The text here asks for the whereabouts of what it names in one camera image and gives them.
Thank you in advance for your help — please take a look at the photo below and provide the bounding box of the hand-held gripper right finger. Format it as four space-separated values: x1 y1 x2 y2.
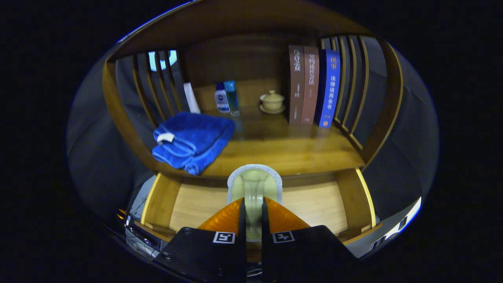
261 197 360 283

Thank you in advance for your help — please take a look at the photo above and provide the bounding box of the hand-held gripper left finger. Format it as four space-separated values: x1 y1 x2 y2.
155 197 247 283

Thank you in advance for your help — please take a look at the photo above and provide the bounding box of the sponge brush with pale handle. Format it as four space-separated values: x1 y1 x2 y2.
227 164 283 242

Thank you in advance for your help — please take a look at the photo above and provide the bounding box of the wooden drawer with black knob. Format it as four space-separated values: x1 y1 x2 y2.
140 168 384 246

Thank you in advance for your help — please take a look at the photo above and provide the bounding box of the wooden countertop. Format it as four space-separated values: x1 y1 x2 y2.
155 106 366 179

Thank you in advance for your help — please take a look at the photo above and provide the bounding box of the wooden cabinet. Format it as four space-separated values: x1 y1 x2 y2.
102 0 405 260

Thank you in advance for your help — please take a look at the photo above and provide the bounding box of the folded blue towel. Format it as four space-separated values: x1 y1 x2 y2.
152 112 235 176

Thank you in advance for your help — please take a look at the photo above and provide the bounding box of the beige saucer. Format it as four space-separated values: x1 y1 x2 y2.
259 104 286 115

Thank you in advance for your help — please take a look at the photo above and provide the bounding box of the beige lidded teacup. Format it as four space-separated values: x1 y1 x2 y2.
261 90 285 111

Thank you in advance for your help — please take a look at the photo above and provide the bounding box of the white bottle with blue cap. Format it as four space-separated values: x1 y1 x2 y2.
215 82 230 114

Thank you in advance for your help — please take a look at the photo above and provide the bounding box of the teal bottle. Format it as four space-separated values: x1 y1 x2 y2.
224 81 240 116

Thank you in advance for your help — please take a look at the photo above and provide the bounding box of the white tube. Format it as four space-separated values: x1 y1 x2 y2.
183 82 201 114

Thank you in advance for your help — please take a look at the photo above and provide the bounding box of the dark brown book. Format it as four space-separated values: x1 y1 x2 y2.
288 44 306 125

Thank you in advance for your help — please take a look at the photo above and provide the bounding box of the reddish brown book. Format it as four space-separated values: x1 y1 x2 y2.
301 46 320 126

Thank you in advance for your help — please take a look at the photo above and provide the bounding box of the blue book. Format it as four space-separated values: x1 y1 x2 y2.
314 49 341 129

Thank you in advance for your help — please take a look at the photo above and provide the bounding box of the bundle of thin cables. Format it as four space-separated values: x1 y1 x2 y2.
125 189 160 258

